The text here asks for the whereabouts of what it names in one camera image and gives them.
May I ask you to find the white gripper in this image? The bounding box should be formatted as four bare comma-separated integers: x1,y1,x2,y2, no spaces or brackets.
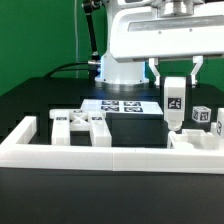
110,2,224,87

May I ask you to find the white chair seat part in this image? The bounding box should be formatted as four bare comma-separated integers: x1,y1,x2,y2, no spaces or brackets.
167,129,224,150

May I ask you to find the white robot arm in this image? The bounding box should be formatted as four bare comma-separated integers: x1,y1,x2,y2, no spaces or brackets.
96,0,224,86

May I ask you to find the white chair back part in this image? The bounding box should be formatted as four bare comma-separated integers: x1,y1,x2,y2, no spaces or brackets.
49,109,112,147

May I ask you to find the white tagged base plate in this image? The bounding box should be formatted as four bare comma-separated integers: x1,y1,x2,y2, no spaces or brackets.
81,99,163,115

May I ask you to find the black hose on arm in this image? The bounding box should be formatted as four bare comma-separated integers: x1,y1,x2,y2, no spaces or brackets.
81,0,102,68

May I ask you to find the black cable on table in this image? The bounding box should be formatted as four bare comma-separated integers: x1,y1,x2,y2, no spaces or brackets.
43,61,90,79

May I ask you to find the white U-shaped fence frame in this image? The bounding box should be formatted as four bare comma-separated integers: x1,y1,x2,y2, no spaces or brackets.
0,116,224,174

